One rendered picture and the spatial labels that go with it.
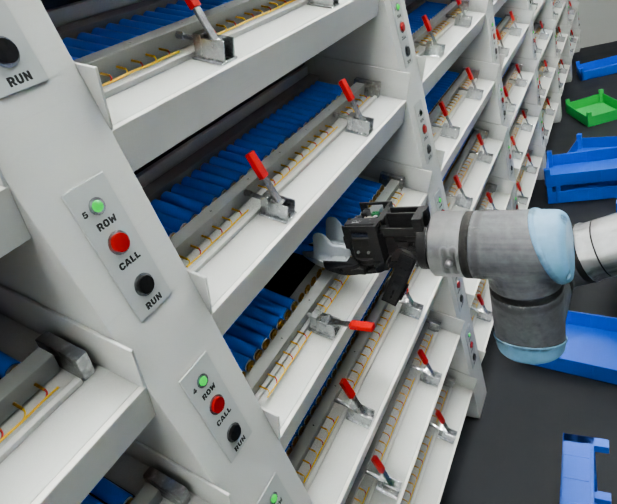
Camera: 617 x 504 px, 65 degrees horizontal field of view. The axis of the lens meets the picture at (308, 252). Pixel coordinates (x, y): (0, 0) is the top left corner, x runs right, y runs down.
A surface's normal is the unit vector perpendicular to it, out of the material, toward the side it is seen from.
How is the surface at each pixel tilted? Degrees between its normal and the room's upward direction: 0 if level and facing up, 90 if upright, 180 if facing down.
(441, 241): 55
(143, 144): 112
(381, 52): 90
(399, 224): 90
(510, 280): 88
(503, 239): 48
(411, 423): 22
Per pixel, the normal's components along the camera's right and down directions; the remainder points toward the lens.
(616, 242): -0.73, 0.04
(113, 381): 0.01, -0.76
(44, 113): 0.83, 0.00
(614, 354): -0.32, -0.82
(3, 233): 0.89, 0.31
